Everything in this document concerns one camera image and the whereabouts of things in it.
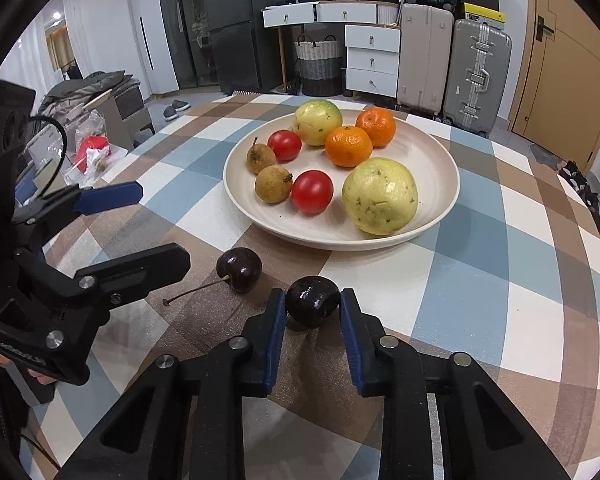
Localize person's left hand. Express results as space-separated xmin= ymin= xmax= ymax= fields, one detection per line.
xmin=26 ymin=367 xmax=58 ymax=387

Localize red tomato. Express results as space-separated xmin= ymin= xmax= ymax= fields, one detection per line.
xmin=291 ymin=170 xmax=335 ymax=214
xmin=267 ymin=130 xmax=303 ymax=162

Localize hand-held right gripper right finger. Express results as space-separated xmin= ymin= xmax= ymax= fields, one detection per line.
xmin=339 ymin=287 xmax=573 ymax=480

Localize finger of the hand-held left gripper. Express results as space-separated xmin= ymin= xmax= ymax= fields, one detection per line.
xmin=11 ymin=181 xmax=144 ymax=227
xmin=72 ymin=243 xmax=192 ymax=311

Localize dark floral cloth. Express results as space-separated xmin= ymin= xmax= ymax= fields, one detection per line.
xmin=557 ymin=160 xmax=600 ymax=231

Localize pile of dark clothing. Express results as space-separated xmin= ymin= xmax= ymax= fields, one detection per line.
xmin=37 ymin=70 xmax=156 ymax=146

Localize wooden door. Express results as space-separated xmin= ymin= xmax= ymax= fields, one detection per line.
xmin=507 ymin=0 xmax=600 ymax=176

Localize cream round plate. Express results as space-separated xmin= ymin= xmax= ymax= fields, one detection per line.
xmin=223 ymin=109 xmax=461 ymax=252

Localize black cable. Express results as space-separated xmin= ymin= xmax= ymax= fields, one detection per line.
xmin=27 ymin=115 xmax=67 ymax=197

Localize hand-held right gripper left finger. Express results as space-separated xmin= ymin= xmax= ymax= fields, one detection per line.
xmin=55 ymin=287 xmax=287 ymax=480

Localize beige wooden board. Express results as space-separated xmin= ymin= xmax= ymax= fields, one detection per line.
xmin=82 ymin=89 xmax=136 ymax=153

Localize white drawer desk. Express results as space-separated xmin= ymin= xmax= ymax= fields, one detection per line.
xmin=261 ymin=1 xmax=402 ymax=98

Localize black door handle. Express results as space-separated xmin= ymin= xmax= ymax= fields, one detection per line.
xmin=535 ymin=16 xmax=557 ymax=43

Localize orange mandarin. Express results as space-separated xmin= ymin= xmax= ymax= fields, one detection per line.
xmin=325 ymin=125 xmax=373 ymax=169
xmin=355 ymin=108 xmax=397 ymax=149

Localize checkered tablecloth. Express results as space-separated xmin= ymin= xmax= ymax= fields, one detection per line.
xmin=17 ymin=92 xmax=600 ymax=480

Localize yellow-green guava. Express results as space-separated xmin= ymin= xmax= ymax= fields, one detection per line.
xmin=342 ymin=157 xmax=419 ymax=237
xmin=294 ymin=100 xmax=343 ymax=147

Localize dark refrigerator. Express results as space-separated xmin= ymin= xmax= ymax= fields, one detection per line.
xmin=200 ymin=0 xmax=291 ymax=93

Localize black yellow shoe box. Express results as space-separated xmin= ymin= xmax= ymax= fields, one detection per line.
xmin=457 ymin=2 xmax=507 ymax=31

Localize small brown pear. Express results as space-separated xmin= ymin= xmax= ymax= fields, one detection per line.
xmin=246 ymin=137 xmax=278 ymax=176

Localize red packet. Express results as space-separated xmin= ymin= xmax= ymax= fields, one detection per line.
xmin=75 ymin=135 xmax=112 ymax=173

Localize grey door mat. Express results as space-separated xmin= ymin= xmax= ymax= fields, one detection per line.
xmin=530 ymin=145 xmax=561 ymax=166

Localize grey slippers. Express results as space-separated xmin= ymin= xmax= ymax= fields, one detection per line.
xmin=162 ymin=100 xmax=191 ymax=122

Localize silver suitcase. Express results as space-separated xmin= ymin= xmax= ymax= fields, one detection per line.
xmin=442 ymin=19 xmax=513 ymax=138

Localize dark red cherry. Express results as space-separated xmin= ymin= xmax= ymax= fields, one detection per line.
xmin=285 ymin=275 xmax=341 ymax=331
xmin=162 ymin=247 xmax=263 ymax=307

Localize dark glass cabinet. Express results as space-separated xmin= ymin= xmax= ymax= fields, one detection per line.
xmin=155 ymin=0 xmax=221 ymax=91

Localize grey white woven basket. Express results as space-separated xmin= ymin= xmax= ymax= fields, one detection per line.
xmin=293 ymin=34 xmax=345 ymax=97

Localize round brown longan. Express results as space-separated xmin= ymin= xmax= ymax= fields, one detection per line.
xmin=254 ymin=165 xmax=294 ymax=205

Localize clear plastic bag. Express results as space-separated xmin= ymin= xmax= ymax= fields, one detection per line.
xmin=62 ymin=110 xmax=113 ymax=186

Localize beige suitcase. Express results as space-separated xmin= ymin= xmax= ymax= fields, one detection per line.
xmin=396 ymin=0 xmax=456 ymax=113

